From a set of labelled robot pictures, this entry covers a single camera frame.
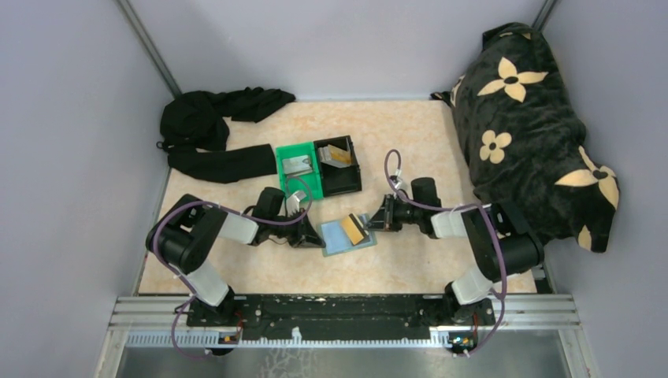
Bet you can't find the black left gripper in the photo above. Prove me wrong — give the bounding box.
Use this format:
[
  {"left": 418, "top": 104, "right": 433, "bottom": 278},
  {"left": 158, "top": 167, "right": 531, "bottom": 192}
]
[{"left": 269, "top": 208, "right": 325, "bottom": 248}]

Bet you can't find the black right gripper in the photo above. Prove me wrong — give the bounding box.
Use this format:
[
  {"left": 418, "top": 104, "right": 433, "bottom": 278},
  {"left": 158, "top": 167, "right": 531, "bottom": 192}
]
[{"left": 364, "top": 194, "right": 423, "bottom": 232}]

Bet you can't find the sage green card holder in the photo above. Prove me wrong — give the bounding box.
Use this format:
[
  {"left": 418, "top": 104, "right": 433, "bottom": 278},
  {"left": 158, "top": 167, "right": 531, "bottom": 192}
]
[{"left": 317, "top": 220, "right": 377, "bottom": 258}]

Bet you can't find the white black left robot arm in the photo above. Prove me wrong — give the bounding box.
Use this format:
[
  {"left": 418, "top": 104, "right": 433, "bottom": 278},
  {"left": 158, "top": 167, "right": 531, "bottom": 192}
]
[{"left": 146, "top": 187, "right": 326, "bottom": 326}]

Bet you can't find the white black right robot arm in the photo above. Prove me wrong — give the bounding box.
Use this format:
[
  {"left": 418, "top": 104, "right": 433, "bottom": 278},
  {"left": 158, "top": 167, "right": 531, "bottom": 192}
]
[{"left": 364, "top": 176, "right": 544, "bottom": 324}]

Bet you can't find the card stack in green bin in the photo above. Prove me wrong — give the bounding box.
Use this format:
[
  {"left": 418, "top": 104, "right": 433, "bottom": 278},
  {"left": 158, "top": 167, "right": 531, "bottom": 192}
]
[{"left": 281, "top": 154, "right": 314, "bottom": 177}]

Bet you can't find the gold credit card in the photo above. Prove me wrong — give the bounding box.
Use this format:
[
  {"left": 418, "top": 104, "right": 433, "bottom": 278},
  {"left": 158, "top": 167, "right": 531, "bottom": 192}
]
[{"left": 328, "top": 146, "right": 351, "bottom": 164}]

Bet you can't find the green plastic bin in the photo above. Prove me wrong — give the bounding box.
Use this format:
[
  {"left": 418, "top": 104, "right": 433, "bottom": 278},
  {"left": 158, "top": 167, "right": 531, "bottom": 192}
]
[{"left": 276, "top": 142, "right": 324, "bottom": 200}]

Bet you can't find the black plastic bin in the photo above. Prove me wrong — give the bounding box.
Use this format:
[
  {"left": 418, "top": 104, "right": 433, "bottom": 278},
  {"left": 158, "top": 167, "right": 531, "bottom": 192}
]
[{"left": 314, "top": 135, "right": 362, "bottom": 198}]

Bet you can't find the black cloth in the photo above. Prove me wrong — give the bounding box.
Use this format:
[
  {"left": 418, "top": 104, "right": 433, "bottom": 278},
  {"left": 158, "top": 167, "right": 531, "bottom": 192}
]
[{"left": 156, "top": 87, "right": 296, "bottom": 184}]

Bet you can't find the black floral blanket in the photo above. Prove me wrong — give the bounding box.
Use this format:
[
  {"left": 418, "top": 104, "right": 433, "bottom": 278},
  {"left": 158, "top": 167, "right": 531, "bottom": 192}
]
[{"left": 431, "top": 22, "right": 620, "bottom": 254}]

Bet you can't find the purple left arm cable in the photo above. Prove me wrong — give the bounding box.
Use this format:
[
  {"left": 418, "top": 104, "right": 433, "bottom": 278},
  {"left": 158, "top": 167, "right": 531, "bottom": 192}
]
[{"left": 151, "top": 176, "right": 314, "bottom": 362}]

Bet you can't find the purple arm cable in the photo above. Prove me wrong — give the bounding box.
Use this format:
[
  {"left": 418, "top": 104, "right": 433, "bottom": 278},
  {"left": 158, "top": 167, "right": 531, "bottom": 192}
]
[
  {"left": 384, "top": 149, "right": 509, "bottom": 358},
  {"left": 151, "top": 176, "right": 314, "bottom": 362}
]

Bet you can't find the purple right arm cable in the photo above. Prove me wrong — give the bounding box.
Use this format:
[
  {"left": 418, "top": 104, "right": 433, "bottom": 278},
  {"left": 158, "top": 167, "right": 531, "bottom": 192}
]
[{"left": 384, "top": 149, "right": 509, "bottom": 358}]

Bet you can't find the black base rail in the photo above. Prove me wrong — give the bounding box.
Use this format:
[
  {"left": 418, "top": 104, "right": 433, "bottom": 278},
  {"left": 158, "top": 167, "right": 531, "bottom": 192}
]
[{"left": 186, "top": 294, "right": 495, "bottom": 341}]

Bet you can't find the aluminium frame rail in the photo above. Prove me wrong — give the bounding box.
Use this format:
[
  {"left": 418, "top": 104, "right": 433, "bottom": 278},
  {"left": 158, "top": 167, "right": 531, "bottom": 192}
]
[{"left": 109, "top": 294, "right": 580, "bottom": 349}]

